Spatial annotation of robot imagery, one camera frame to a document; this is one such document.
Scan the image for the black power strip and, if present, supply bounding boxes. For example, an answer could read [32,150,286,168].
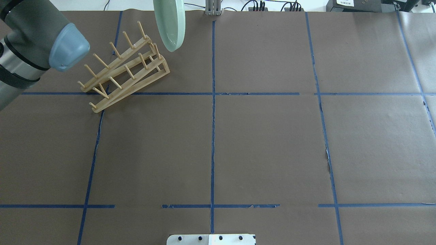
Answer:
[241,0,304,12]

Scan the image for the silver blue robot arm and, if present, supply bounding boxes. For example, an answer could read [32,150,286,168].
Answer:
[0,0,90,110]

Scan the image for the light green ceramic plate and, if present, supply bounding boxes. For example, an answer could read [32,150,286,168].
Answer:
[153,0,186,52]

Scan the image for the grey aluminium camera post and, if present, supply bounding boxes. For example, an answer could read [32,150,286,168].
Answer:
[205,0,222,16]

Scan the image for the wooden dish rack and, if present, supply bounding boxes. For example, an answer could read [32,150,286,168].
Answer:
[78,21,170,113]

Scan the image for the black equipment box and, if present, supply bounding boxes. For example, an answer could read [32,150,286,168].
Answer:
[326,0,398,13]

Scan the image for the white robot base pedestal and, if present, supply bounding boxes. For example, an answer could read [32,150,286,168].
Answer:
[166,234,256,245]

